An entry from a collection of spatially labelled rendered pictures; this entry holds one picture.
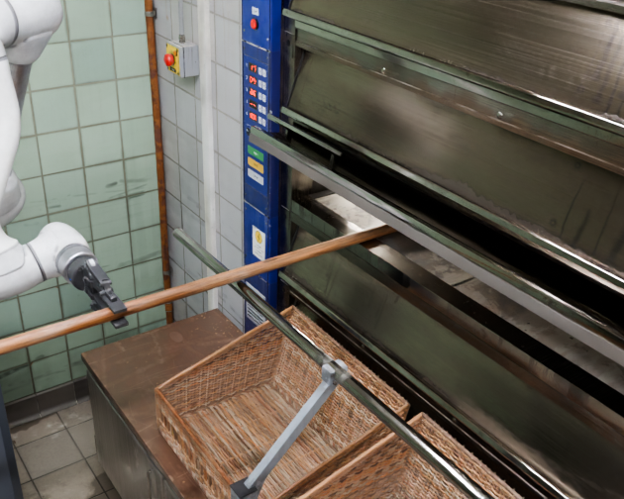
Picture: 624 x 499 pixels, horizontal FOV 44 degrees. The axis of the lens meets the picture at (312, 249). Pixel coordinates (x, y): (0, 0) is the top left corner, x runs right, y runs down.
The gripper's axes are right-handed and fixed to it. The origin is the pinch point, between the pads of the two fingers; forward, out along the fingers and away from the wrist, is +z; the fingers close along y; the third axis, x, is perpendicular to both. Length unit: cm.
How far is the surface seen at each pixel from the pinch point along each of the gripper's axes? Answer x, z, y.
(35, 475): 7, -86, 120
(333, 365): -30.7, 39.3, 1.7
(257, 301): -30.2, 10.0, 2.1
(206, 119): -65, -79, -8
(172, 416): -17, -13, 48
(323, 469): -37, 30, 42
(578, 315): -53, 77, -24
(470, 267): -53, 52, -22
